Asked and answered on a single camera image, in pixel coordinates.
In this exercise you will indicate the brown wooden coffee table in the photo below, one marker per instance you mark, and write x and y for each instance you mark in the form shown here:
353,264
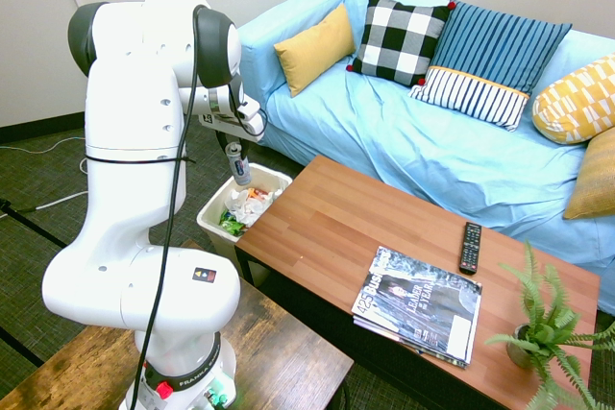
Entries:
307,247

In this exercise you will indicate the light blue covered sofa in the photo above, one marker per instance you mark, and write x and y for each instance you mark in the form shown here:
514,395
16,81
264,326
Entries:
432,165

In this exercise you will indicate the black wall baseboard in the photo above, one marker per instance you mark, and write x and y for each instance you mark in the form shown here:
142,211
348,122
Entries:
43,127

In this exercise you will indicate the green fern plant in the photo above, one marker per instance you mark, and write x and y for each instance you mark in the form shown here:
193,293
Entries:
548,328

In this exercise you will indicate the magazine stack under cover magazine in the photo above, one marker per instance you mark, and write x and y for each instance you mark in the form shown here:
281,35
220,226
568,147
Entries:
408,345

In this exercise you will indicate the rustic wooden robot table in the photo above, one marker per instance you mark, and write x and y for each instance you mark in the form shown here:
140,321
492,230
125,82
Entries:
278,357

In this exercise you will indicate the orange snack wrapper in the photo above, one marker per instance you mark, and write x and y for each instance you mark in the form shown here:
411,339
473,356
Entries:
258,195

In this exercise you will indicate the plain yellow cushion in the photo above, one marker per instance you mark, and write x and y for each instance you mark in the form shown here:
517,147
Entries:
314,50

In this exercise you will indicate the yellow white patterned cushion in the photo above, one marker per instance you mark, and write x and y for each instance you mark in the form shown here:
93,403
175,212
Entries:
574,105

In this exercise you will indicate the white plastic trash bin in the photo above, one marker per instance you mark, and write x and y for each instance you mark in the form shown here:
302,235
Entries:
211,223

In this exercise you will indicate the crumpled white paper trash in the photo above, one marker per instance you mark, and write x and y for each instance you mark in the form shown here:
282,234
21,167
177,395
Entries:
250,210

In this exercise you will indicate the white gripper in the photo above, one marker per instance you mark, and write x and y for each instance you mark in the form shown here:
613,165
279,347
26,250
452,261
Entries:
228,123

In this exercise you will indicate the black floor bar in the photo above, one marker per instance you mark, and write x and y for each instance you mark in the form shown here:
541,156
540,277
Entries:
21,346

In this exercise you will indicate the mustard textured cushion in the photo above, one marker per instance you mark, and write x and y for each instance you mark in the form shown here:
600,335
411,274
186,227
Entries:
593,179

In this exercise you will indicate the black tv remote control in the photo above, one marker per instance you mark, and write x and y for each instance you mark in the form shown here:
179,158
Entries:
471,247

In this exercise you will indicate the blue striped cushion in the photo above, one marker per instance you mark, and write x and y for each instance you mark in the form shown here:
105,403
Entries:
485,64

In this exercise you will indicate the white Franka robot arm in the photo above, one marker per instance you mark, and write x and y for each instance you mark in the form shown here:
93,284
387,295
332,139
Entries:
130,131

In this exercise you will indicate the stack of magazines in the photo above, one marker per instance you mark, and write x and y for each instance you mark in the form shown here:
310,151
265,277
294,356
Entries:
418,304

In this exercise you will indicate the grey plant pot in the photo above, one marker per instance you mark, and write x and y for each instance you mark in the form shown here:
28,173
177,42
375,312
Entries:
519,354

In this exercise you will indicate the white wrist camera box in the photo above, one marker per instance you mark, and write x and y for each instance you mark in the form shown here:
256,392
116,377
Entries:
249,110

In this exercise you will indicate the green snack wrapper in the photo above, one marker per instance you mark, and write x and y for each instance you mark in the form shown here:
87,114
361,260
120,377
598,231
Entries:
231,225

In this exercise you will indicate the silver drink can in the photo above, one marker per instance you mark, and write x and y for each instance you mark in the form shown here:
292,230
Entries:
239,167

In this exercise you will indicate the black white checked cushion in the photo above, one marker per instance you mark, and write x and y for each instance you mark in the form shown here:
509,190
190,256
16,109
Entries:
401,38

